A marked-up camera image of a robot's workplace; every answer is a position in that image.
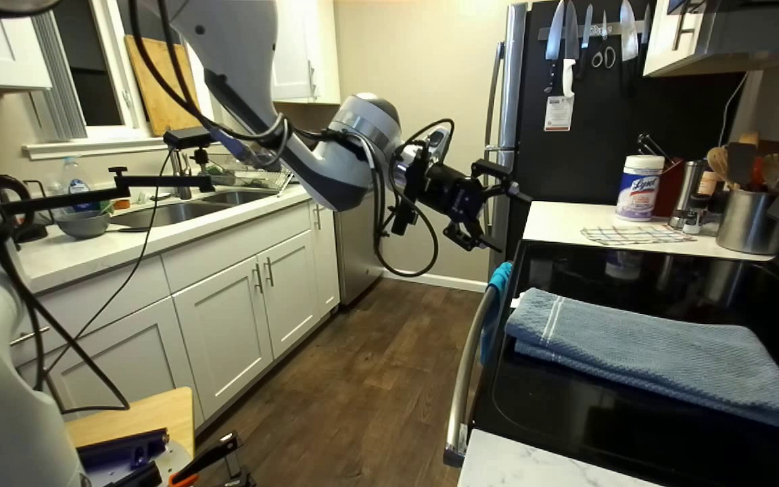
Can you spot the black stereo camera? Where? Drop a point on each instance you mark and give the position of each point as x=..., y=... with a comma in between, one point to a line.
x=186, y=138

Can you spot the steel shaker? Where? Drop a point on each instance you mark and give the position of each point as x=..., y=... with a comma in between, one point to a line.
x=689, y=194

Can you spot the steel kitchen knife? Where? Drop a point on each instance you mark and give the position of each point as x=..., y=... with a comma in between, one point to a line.
x=555, y=31
x=570, y=56
x=627, y=31

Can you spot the white sink base cabinet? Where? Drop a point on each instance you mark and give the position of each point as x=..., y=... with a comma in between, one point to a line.
x=227, y=314

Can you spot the black spatula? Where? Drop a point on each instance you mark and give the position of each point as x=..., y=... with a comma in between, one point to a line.
x=745, y=162

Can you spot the light wooden board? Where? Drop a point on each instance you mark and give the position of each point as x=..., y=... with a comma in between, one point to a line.
x=135, y=414

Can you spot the stainless steel dishwasher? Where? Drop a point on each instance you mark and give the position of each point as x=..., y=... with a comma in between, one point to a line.
x=358, y=252

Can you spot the white lattice trivet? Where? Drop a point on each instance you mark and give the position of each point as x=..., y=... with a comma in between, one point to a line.
x=637, y=236

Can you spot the magnetic knife strip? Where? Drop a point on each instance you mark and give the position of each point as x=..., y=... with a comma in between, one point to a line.
x=610, y=24

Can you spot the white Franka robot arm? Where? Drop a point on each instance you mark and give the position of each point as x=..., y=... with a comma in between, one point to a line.
x=336, y=162

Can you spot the black scissors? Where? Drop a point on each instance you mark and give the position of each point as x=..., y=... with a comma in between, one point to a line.
x=600, y=57

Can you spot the clear soap bottle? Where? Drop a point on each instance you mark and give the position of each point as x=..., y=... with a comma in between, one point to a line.
x=78, y=185

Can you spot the steel utensil holder cup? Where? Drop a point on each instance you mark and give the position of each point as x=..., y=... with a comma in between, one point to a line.
x=745, y=226

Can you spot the stainless steel sink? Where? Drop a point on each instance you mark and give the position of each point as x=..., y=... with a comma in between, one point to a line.
x=174, y=213

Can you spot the wooden cutting board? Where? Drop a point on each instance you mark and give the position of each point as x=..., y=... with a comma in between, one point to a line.
x=159, y=98

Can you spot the white wall cabinet by window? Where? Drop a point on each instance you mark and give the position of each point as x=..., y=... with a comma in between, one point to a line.
x=309, y=56

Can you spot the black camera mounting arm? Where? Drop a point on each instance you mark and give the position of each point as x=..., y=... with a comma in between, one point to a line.
x=147, y=181

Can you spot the grey-blue towel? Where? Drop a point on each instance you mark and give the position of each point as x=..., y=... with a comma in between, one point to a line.
x=661, y=361

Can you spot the black refrigerator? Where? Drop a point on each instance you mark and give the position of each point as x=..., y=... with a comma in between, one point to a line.
x=607, y=162

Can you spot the black clamp tool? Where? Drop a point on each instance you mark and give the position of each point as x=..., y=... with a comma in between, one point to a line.
x=202, y=455

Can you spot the bright blue striped towel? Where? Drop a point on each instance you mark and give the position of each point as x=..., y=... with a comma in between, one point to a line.
x=500, y=273

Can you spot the grey bowl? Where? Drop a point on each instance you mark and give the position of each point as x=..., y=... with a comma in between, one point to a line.
x=82, y=223

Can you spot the white framed window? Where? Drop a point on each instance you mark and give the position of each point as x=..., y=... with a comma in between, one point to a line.
x=92, y=83

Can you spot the white wall cabinet over counter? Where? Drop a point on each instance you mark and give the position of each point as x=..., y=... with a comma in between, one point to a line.
x=742, y=37

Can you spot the orange-brown spice bottle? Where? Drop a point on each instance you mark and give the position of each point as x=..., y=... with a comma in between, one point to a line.
x=669, y=190

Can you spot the paper tag on refrigerator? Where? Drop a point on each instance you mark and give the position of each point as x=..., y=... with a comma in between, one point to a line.
x=557, y=115

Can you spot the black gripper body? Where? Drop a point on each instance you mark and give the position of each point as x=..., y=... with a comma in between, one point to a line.
x=458, y=194

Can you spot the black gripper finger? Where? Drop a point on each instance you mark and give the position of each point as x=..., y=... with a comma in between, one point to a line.
x=500, y=176
x=470, y=236

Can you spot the white disinfectant wipes canister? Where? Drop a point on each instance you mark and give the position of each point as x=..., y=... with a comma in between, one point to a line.
x=639, y=190

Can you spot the purple-blue box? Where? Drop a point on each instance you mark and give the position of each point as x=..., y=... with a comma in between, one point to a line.
x=123, y=449

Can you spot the stainless steel black oven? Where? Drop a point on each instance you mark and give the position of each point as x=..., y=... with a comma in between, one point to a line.
x=587, y=433

